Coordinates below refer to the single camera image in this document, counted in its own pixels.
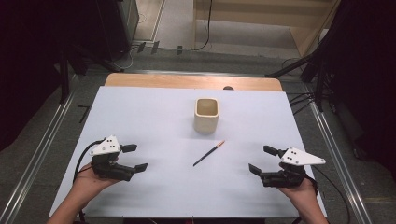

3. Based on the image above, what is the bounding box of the light wooden furniture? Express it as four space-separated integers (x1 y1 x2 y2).
192 0 340 59

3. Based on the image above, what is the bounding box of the dark curtain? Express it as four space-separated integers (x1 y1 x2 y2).
326 0 396 175
0 0 64 150

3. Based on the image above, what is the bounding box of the person's left hand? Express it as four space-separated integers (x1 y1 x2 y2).
72 163 121 203

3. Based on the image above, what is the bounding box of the white floor cable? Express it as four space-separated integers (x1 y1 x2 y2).
111 43 148 71

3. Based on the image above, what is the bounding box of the thin black floor cable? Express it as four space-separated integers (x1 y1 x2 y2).
311 164 351 224

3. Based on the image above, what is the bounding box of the black hanging cable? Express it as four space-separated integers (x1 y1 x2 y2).
192 0 214 51

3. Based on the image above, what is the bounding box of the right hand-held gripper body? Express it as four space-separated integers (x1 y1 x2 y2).
261 147 327 189

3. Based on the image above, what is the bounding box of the white table sheet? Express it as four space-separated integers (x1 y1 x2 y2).
49 86 328 218

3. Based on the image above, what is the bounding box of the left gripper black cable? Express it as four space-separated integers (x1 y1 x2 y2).
72 139 106 184

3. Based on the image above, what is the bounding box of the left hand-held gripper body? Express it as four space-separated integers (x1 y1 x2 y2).
89 134 138 182

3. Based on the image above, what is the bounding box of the metal floor rail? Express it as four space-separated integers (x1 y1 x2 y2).
303 83 375 224
122 69 272 77
0 74 78 224

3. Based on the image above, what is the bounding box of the black metal stand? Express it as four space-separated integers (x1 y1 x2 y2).
59 43 125 104
264 31 331 113

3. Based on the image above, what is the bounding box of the black pencil with orange end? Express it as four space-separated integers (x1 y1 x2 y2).
192 140 226 167

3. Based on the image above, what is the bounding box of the black cabinet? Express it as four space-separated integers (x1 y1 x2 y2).
92 0 139 62

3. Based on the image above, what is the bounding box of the cream square cup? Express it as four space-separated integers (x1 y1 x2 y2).
193 97 220 135

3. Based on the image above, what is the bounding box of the person's right hand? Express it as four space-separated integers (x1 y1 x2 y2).
277 177 318 210

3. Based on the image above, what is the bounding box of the wooden table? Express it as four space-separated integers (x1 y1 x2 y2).
104 73 284 92

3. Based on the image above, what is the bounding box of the bundle of black cables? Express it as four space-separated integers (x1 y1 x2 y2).
288 91 316 116

